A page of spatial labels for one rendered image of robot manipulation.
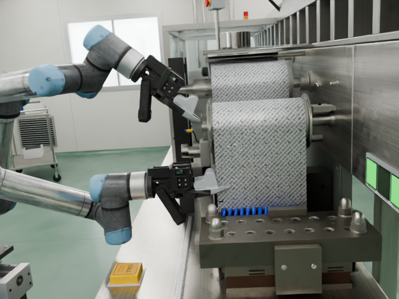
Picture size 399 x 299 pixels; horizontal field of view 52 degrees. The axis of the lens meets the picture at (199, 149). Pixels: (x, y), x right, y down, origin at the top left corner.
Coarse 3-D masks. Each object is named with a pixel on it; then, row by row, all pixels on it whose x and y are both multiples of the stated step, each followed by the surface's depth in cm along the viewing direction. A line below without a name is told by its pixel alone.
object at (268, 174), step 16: (256, 144) 106; (272, 144) 106; (288, 144) 105; (304, 144) 105; (224, 160) 107; (240, 160) 107; (256, 160) 107; (272, 160) 106; (288, 160) 106; (304, 160) 106; (224, 176) 108; (240, 176) 108; (256, 176) 108; (272, 176) 107; (288, 176) 107; (304, 176) 107; (224, 192) 109; (240, 192) 109; (256, 192) 108; (272, 192) 108; (288, 192) 108; (304, 192) 108
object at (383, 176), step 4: (380, 168) 77; (380, 172) 77; (384, 172) 75; (388, 172) 74; (380, 176) 77; (384, 176) 75; (388, 176) 74; (380, 180) 78; (384, 180) 76; (388, 180) 74; (380, 184) 78; (384, 184) 76; (388, 184) 74; (380, 188) 78; (384, 188) 76; (388, 188) 74; (380, 192) 78; (384, 192) 76; (388, 192) 74; (388, 196) 74
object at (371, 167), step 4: (368, 160) 83; (368, 164) 83; (372, 164) 81; (368, 168) 83; (372, 168) 81; (368, 172) 84; (372, 172) 81; (368, 176) 84; (372, 176) 81; (368, 180) 84; (372, 180) 82; (372, 184) 82
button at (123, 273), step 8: (120, 264) 107; (128, 264) 106; (136, 264) 106; (112, 272) 103; (120, 272) 102; (128, 272) 102; (136, 272) 102; (112, 280) 101; (120, 280) 101; (128, 280) 101; (136, 280) 101
